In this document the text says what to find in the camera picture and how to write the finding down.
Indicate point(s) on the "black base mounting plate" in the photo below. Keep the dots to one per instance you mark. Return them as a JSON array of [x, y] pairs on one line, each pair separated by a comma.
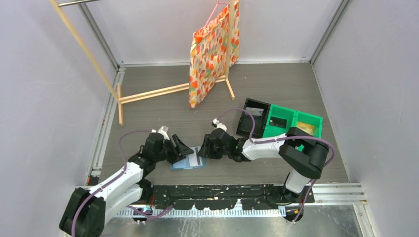
[[219, 197]]

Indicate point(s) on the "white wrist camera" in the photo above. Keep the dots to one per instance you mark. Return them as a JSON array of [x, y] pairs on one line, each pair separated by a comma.
[[160, 134], [217, 124]]

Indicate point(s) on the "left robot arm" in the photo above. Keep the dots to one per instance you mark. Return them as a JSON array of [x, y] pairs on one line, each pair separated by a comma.
[[89, 210]]

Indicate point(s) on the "blue leather card holder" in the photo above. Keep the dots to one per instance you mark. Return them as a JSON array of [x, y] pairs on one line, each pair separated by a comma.
[[181, 165]]

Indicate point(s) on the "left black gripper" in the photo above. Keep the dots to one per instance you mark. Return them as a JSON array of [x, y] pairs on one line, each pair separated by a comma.
[[183, 150]]

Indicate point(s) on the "wooden clothes rack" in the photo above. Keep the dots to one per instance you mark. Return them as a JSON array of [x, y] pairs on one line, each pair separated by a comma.
[[116, 91]]

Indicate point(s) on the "green plastic bin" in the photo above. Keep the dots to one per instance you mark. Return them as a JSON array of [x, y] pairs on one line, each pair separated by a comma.
[[281, 119]]

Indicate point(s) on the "pink clothes hanger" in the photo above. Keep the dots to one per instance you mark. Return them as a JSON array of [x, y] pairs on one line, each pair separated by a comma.
[[218, 8]]

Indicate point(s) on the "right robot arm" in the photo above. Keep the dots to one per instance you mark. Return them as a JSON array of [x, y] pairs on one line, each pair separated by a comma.
[[306, 154]]

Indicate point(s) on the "aluminium frame rail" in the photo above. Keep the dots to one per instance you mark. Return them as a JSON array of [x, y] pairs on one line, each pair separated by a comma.
[[333, 194]]

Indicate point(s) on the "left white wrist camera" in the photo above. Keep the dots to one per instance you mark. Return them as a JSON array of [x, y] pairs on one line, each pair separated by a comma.
[[160, 134]]

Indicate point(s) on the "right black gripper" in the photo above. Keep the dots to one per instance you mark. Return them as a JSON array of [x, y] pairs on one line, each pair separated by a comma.
[[206, 150]]

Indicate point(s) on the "silver card in black bin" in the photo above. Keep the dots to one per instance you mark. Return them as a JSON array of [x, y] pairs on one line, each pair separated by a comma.
[[260, 112]]

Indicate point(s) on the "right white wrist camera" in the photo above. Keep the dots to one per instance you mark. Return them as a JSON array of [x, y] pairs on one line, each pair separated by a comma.
[[217, 124]]

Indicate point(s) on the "white card with stripe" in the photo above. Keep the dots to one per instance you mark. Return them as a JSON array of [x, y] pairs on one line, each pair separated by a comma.
[[196, 161]]

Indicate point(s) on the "gold card in bin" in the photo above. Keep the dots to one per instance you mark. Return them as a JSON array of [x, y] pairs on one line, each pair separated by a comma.
[[308, 128]]

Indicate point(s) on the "floral orange fabric bag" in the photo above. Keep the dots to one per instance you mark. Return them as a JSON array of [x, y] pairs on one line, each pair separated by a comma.
[[212, 50]]

